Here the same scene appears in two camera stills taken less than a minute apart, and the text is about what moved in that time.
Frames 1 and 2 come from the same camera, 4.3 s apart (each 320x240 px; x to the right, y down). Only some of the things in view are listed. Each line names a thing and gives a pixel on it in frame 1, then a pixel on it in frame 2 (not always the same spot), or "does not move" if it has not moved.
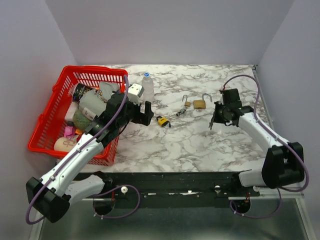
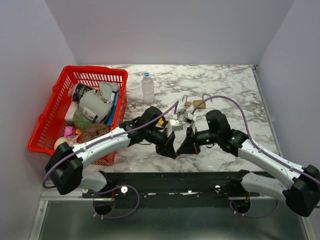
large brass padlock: (201, 104) does not move
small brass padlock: (187, 103) does not move
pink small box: (69, 132) does not move
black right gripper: (216, 119) -> (190, 146)
